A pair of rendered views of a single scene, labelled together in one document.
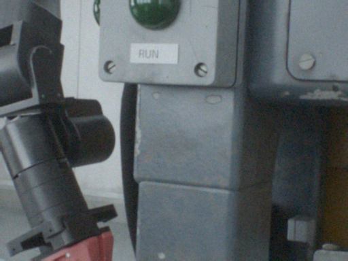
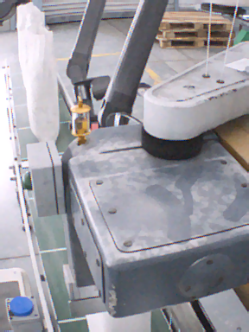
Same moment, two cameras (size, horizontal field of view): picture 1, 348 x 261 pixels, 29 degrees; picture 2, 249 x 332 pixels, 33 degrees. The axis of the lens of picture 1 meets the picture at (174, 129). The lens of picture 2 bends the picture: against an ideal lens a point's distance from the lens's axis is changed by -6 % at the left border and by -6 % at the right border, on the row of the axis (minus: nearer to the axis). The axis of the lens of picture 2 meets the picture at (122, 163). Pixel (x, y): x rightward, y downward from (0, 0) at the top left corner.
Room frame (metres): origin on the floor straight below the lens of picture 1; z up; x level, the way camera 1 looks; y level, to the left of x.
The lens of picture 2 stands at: (0.13, -0.48, 1.64)
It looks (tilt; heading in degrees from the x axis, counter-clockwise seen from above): 31 degrees down; 48
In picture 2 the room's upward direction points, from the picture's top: straight up
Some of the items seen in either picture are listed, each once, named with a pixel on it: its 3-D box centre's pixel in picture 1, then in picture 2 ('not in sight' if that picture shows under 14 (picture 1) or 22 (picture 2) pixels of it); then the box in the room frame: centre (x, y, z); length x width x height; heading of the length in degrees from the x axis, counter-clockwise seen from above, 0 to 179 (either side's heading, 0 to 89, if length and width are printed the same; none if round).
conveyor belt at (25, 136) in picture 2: not in sight; (35, 98); (1.76, 2.41, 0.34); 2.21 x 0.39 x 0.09; 65
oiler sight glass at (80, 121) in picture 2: not in sight; (80, 120); (0.47, -0.01, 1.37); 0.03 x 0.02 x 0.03; 65
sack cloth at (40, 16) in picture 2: not in sight; (34, 51); (1.77, 2.43, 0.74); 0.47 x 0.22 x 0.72; 66
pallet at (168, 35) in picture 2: not in sight; (190, 28); (5.26, 3.69, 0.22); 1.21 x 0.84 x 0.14; 155
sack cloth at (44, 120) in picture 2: not in sight; (41, 79); (1.45, 1.76, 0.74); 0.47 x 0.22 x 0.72; 63
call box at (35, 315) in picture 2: not in sight; (23, 315); (0.37, 0.17, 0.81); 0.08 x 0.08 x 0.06; 65
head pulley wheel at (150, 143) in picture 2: not in sight; (172, 137); (0.55, -0.11, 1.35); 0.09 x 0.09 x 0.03
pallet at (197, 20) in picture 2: not in sight; (188, 20); (5.22, 3.69, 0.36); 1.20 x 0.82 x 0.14; 151
